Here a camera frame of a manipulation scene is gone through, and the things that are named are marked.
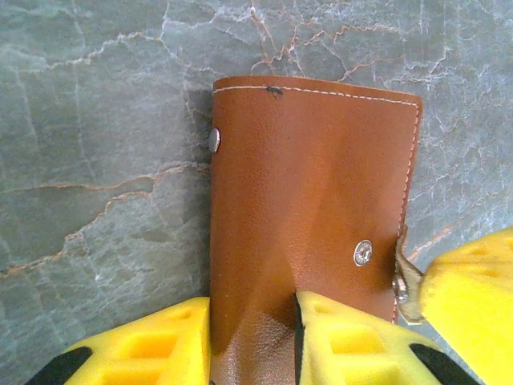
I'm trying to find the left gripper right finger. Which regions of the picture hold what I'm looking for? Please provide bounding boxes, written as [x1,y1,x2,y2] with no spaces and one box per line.
[296,291,478,385]

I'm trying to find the brown leather card holder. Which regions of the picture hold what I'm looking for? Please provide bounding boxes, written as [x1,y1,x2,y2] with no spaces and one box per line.
[208,75,426,385]

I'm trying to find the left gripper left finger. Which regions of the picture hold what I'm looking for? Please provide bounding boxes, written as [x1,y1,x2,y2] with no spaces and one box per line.
[23,297,212,385]

